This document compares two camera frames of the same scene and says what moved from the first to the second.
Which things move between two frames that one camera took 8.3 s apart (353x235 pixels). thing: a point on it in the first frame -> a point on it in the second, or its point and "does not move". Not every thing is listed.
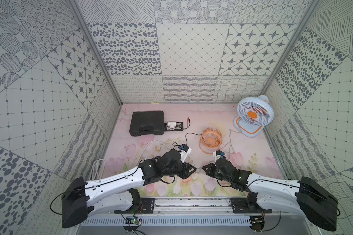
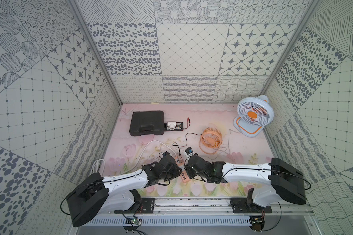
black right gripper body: (214, 172) -> (191, 173)
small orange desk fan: (211, 140) does not move
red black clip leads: (189, 122) does not move
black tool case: (145, 123) does not move
